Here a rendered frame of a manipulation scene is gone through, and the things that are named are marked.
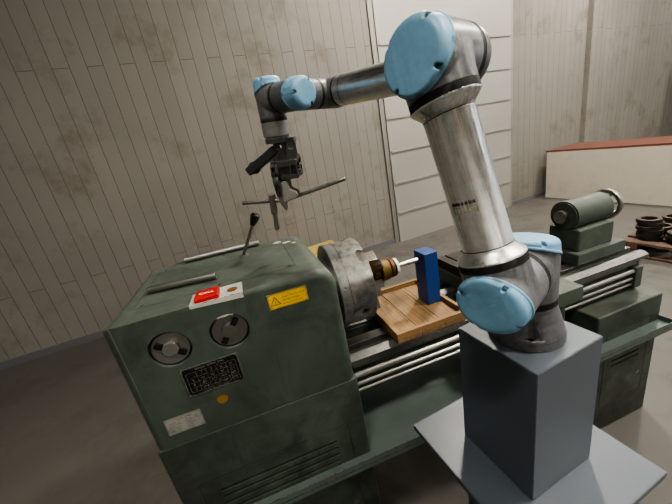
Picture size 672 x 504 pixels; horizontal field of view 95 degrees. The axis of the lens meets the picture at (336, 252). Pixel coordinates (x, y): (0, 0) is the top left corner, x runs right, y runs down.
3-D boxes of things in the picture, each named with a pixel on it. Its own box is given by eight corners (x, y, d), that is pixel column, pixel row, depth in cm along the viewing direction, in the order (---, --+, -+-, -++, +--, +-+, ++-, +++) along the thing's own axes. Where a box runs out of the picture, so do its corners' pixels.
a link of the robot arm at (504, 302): (560, 304, 57) (476, 0, 50) (535, 348, 48) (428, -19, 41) (494, 304, 66) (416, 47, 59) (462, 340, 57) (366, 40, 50)
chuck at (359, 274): (360, 337, 106) (342, 249, 99) (335, 307, 136) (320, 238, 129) (384, 329, 108) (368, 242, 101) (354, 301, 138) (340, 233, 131)
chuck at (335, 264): (351, 340, 105) (332, 252, 98) (328, 310, 135) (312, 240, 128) (360, 337, 106) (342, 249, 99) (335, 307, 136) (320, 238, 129)
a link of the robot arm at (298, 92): (325, 73, 77) (298, 81, 85) (289, 72, 70) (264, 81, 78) (329, 107, 80) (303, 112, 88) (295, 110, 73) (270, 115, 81)
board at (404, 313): (398, 344, 111) (397, 334, 109) (361, 303, 144) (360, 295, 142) (468, 318, 118) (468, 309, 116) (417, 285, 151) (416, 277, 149)
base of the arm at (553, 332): (583, 334, 65) (587, 293, 62) (533, 362, 61) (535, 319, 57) (518, 307, 79) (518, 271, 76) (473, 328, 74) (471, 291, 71)
